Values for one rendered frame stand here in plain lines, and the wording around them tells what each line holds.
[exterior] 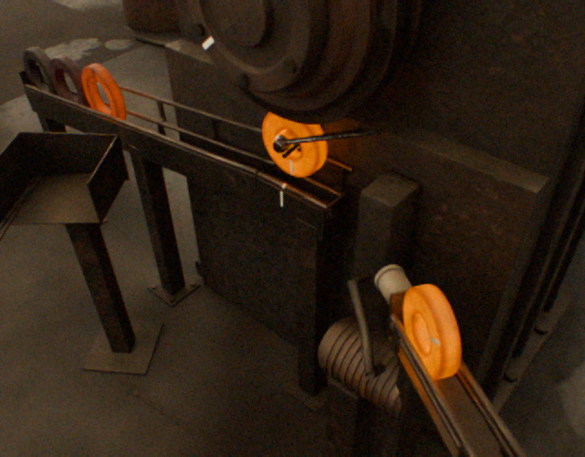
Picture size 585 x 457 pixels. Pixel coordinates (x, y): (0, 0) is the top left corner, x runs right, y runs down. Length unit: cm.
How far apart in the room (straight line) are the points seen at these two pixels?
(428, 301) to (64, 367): 128
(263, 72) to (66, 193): 71
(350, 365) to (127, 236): 133
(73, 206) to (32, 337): 69
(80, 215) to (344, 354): 70
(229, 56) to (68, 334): 122
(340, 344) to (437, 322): 31
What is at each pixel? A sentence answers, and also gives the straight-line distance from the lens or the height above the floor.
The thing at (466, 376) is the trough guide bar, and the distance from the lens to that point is 94.
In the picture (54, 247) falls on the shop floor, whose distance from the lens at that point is 231.
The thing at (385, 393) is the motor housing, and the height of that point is 50.
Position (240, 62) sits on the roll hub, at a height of 102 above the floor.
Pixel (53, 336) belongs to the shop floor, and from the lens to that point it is 200.
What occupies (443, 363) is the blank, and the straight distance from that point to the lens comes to 90.
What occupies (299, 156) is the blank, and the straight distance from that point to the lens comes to 117.
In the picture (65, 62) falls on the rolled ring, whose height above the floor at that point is 74.
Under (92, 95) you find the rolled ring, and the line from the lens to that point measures 180.
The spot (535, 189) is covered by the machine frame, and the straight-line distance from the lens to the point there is 101.
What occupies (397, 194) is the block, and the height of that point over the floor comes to 80.
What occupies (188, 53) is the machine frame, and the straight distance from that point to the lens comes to 144.
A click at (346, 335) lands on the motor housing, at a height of 53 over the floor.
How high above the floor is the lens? 144
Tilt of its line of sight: 41 degrees down
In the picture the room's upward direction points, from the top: 1 degrees counter-clockwise
